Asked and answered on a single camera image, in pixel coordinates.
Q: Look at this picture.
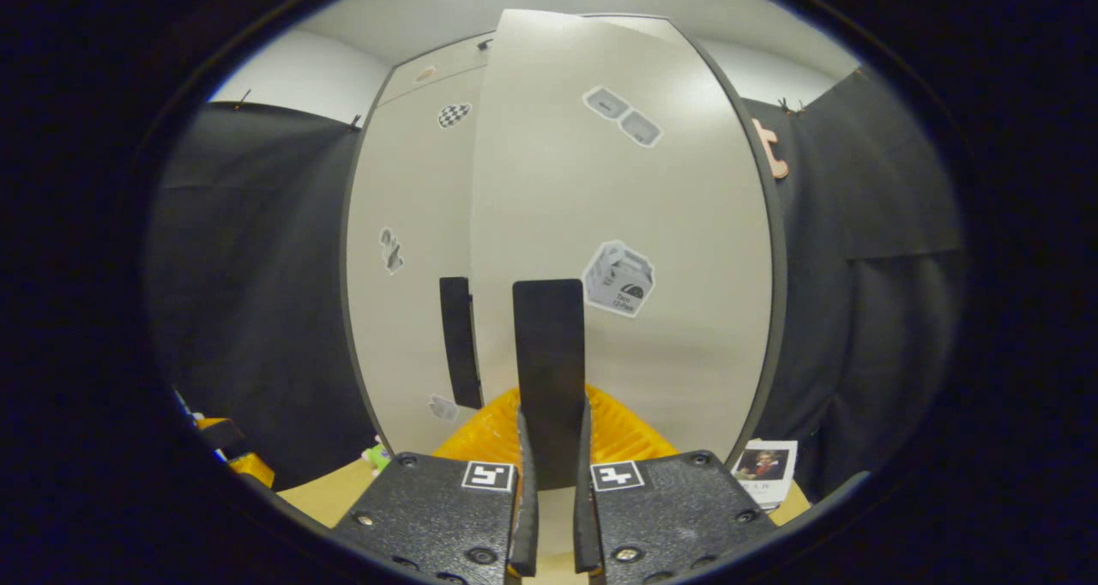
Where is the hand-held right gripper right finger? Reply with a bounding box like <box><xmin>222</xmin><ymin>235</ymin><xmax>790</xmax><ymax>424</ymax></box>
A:
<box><xmin>572</xmin><ymin>383</ymin><xmax>783</xmax><ymax>585</ymax></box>

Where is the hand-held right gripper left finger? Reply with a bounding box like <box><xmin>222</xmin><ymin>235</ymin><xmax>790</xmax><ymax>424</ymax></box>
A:
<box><xmin>330</xmin><ymin>386</ymin><xmax>541</xmax><ymax>585</ymax></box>

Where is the shoe cabinet door box sticker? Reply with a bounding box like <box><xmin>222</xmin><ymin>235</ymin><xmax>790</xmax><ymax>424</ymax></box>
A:
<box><xmin>468</xmin><ymin>9</ymin><xmax>777</xmax><ymax>560</ymax></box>

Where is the shoe cabinet door checkered sticker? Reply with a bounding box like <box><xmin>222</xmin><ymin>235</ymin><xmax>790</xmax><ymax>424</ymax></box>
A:
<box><xmin>343</xmin><ymin>66</ymin><xmax>490</xmax><ymax>457</ymax></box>

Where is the beige double-door shoe cabinet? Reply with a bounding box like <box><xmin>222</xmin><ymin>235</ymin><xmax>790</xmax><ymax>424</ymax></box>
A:
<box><xmin>341</xmin><ymin>9</ymin><xmax>788</xmax><ymax>560</ymax></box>

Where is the beige cabinet drawer front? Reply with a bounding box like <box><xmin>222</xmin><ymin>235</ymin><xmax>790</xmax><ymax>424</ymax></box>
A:
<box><xmin>377</xmin><ymin>32</ymin><xmax>498</xmax><ymax>106</ymax></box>

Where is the green and pink toy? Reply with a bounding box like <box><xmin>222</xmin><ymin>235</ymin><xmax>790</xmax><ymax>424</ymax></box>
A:
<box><xmin>360</xmin><ymin>437</ymin><xmax>393</xmax><ymax>476</ymax></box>

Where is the black backdrop cloth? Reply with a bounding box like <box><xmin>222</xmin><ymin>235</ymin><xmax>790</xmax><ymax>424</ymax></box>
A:
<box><xmin>742</xmin><ymin>66</ymin><xmax>966</xmax><ymax>504</ymax></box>
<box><xmin>146</xmin><ymin>100</ymin><xmax>378</xmax><ymax>492</ymax></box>

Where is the stack of books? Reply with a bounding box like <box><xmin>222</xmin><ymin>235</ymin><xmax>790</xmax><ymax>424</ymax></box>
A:
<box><xmin>732</xmin><ymin>437</ymin><xmax>799</xmax><ymax>510</ymax></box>

